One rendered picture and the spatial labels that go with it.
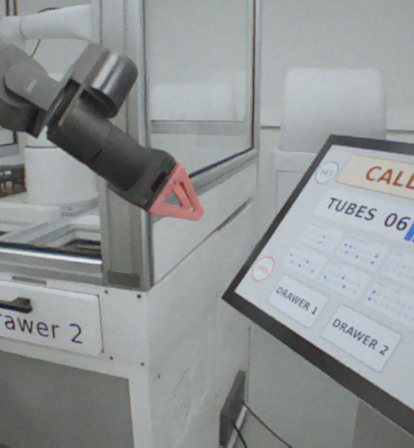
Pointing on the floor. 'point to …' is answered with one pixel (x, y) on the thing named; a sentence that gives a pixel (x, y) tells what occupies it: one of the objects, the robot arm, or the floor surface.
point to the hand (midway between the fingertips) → (190, 210)
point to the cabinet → (125, 388)
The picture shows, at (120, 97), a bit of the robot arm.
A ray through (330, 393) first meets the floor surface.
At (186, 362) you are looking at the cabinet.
